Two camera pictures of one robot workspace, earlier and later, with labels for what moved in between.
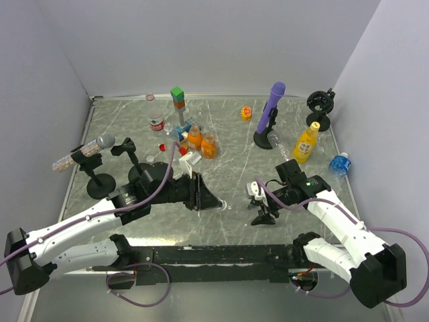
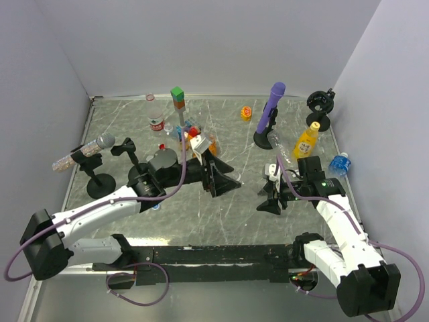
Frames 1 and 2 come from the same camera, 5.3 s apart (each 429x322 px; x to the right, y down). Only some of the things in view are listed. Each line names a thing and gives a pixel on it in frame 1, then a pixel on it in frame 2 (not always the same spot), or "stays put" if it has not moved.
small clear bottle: [168, 127] stays put
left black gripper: [200, 197] to [220, 184]
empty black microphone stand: [140, 173] stays put
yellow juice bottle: [303, 148] stays put
